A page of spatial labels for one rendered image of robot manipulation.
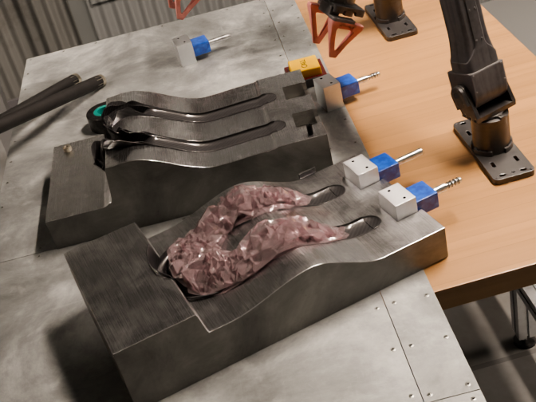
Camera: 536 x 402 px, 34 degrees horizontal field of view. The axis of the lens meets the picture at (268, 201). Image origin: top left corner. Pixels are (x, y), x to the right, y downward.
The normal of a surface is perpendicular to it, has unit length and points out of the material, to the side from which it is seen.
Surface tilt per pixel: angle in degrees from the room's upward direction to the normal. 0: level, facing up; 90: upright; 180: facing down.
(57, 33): 90
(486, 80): 77
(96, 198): 0
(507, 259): 0
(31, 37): 90
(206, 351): 90
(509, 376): 0
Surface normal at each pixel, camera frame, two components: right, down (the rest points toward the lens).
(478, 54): 0.43, 0.22
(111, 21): 0.18, 0.54
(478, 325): -0.21, -0.80
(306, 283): 0.43, 0.44
